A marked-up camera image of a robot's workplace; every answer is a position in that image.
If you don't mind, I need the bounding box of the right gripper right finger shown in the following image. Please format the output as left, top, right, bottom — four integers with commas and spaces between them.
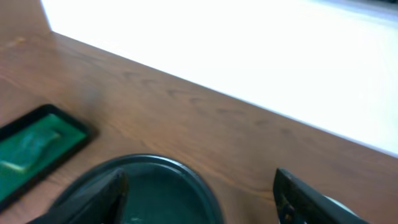
273, 168, 367, 224

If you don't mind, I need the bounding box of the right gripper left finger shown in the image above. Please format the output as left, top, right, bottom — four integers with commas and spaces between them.
28, 169, 129, 224

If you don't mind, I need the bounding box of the pale green plate front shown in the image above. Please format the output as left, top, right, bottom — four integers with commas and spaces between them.
324, 195, 359, 218

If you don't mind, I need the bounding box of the round black tray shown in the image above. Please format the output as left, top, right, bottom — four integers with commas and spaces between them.
50, 154, 224, 224

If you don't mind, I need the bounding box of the green rectangular tray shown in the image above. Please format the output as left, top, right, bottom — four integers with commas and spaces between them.
1, 104, 98, 211

